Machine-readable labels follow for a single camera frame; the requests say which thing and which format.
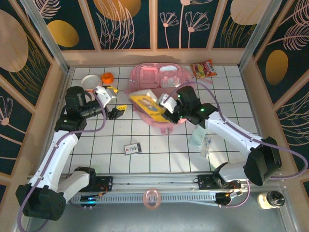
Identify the yellow illustrated book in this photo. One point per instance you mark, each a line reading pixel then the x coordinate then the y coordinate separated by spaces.
pixel 147 106

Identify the pink school backpack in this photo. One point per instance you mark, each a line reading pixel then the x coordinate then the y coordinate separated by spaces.
pixel 149 75

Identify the small card packet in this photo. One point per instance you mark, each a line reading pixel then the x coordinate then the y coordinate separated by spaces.
pixel 132 149

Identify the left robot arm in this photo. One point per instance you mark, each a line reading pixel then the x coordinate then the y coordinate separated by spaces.
pixel 61 157

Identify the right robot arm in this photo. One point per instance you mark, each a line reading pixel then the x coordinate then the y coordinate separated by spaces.
pixel 229 135

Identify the orange crumpled ball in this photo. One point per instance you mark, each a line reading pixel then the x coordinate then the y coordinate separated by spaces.
pixel 107 77

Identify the white and orange bowl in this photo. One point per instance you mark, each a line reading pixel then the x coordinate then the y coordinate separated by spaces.
pixel 89 81

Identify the orange snack packet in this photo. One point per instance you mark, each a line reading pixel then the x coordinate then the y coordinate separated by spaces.
pixel 202 70

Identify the pink tape roll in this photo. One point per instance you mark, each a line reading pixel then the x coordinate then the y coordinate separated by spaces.
pixel 144 199

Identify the black controller board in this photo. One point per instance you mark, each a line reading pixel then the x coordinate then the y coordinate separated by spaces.
pixel 227 198
pixel 89 200

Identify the white jar black lid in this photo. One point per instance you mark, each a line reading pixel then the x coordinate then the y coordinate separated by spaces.
pixel 272 199

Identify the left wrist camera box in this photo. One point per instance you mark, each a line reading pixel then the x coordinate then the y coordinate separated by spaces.
pixel 105 96

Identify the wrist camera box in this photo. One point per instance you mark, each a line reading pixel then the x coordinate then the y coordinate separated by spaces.
pixel 105 96
pixel 167 102

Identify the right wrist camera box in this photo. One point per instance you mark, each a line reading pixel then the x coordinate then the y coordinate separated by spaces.
pixel 167 102

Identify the aluminium mounting rail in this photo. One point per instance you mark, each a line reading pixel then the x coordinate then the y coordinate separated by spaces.
pixel 154 180

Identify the aluminium frame post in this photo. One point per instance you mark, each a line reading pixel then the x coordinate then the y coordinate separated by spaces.
pixel 48 38
pixel 258 36

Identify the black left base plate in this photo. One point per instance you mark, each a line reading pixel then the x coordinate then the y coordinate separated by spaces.
pixel 106 183

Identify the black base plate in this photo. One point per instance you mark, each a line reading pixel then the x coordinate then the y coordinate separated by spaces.
pixel 205 182
pixel 106 183

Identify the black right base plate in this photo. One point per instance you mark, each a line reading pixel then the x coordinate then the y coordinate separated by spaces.
pixel 205 182

